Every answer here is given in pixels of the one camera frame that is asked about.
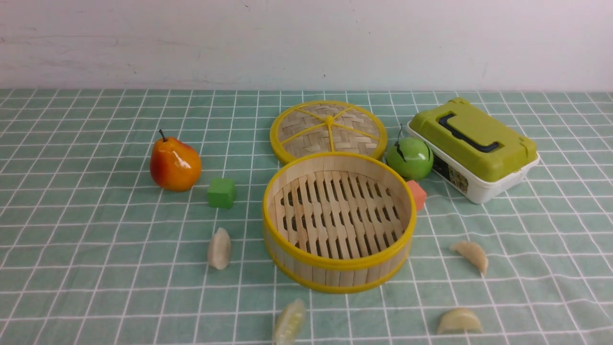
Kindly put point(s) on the greenish dumpling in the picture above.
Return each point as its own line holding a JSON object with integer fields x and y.
{"x": 289, "y": 324}

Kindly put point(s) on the green checkered tablecloth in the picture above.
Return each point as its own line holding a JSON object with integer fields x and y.
{"x": 93, "y": 252}

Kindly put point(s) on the orange red pear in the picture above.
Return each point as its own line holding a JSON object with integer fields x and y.
{"x": 174, "y": 166}

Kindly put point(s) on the green cube block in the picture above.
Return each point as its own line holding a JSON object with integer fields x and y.
{"x": 221, "y": 193}

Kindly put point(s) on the bamboo steamer tray yellow rim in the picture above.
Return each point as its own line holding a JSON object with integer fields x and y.
{"x": 338, "y": 222}

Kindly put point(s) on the pale dumpling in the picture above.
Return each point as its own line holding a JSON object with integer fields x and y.
{"x": 459, "y": 320}

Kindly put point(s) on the white dumpling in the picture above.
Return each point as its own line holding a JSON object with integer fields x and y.
{"x": 219, "y": 249}
{"x": 472, "y": 252}

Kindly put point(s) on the orange cube block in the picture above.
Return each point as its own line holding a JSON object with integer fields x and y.
{"x": 418, "y": 193}

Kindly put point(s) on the green lidded white box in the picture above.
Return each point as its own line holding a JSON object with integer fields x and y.
{"x": 477, "y": 154}

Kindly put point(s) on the green apple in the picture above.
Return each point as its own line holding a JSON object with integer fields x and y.
{"x": 410, "y": 157}

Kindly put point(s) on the woven bamboo steamer lid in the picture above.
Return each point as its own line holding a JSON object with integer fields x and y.
{"x": 325, "y": 125}

